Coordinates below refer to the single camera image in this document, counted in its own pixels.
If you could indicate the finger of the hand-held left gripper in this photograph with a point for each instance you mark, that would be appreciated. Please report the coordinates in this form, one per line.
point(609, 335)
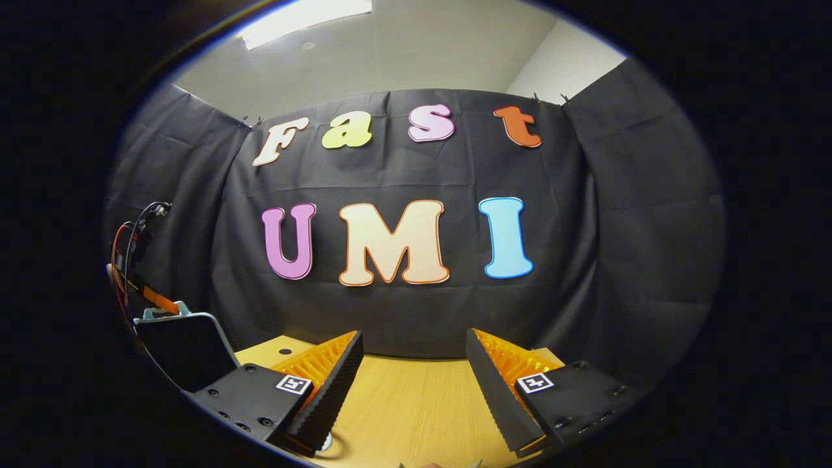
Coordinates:
point(159, 301)

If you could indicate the black backdrop cloth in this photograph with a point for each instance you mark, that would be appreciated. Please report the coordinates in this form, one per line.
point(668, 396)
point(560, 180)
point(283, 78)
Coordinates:
point(422, 312)

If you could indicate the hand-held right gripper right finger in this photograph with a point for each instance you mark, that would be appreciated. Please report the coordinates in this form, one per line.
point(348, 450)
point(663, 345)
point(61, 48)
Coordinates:
point(497, 396)

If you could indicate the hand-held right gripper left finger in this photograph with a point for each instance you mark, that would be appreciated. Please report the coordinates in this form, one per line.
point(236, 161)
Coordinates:
point(331, 390)

